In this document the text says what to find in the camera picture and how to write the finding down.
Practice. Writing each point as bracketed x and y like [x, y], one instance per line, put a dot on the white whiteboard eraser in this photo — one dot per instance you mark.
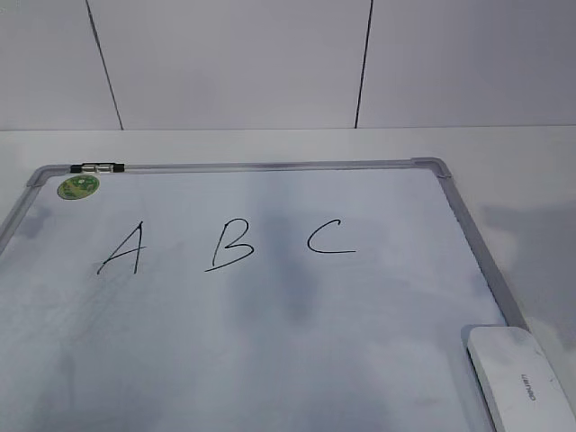
[518, 383]

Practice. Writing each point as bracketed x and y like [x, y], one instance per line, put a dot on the whiteboard with aluminium frame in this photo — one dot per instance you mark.
[247, 297]

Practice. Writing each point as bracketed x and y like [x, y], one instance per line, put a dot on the black and silver marker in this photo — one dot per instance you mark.
[97, 168]

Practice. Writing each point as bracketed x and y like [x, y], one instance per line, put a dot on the green round magnet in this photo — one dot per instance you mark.
[78, 187]

